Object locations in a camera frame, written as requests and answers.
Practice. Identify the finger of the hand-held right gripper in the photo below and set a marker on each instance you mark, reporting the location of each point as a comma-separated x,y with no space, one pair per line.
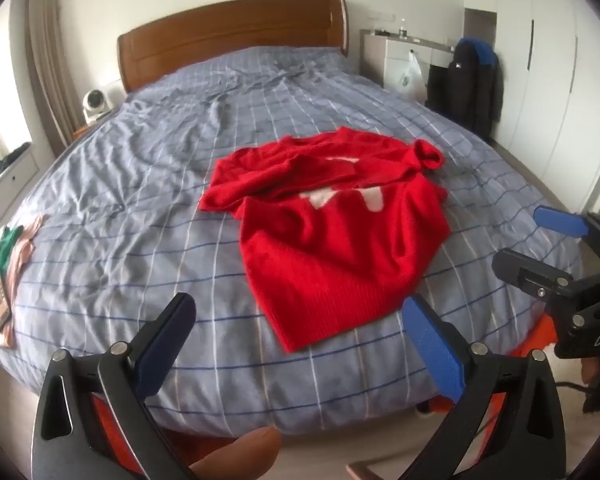
530,272
560,220

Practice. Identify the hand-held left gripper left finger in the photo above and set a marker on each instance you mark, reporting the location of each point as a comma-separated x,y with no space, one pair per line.
164,342

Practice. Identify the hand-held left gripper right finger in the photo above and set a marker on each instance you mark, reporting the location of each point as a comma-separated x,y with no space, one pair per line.
435,347

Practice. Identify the red knit sweater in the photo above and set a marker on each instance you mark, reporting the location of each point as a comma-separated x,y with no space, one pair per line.
330,240

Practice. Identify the dark clothes pile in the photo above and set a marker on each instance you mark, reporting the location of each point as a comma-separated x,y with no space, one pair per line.
5,162

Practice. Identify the person's right hand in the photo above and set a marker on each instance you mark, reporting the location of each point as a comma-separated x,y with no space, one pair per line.
591,369

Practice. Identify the person's left hand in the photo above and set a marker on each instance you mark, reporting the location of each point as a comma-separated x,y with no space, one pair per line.
240,452

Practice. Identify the orange bed base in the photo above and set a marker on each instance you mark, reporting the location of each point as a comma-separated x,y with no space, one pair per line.
111,422

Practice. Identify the white wardrobe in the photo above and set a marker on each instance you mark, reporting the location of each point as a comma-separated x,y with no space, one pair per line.
555,85

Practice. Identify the bed with grey checked sheet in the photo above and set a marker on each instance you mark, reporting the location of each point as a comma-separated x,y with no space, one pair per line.
130,185

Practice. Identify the black puffer jacket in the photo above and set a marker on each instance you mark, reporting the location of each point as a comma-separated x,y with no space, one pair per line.
462,90

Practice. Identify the pink printed garment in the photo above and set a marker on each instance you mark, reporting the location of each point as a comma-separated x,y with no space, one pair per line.
22,255

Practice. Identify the blue garment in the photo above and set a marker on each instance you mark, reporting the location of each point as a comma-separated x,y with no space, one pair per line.
487,55

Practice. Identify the white plastic bag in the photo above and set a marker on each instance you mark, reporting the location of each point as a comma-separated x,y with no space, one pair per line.
410,77

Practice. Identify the white window cabinet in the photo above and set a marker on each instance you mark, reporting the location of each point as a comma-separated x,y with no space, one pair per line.
15,185

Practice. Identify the white dresser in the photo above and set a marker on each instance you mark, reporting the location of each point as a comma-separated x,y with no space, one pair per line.
380,60

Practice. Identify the clear bottle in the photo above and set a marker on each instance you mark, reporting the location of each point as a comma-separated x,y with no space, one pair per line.
403,30

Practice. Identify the small white fan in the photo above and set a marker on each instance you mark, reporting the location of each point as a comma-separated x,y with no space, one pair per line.
96,105

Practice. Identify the beige curtain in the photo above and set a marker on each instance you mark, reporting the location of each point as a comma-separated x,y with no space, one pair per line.
50,60

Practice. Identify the wooden headboard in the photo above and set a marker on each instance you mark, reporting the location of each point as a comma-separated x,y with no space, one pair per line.
205,40

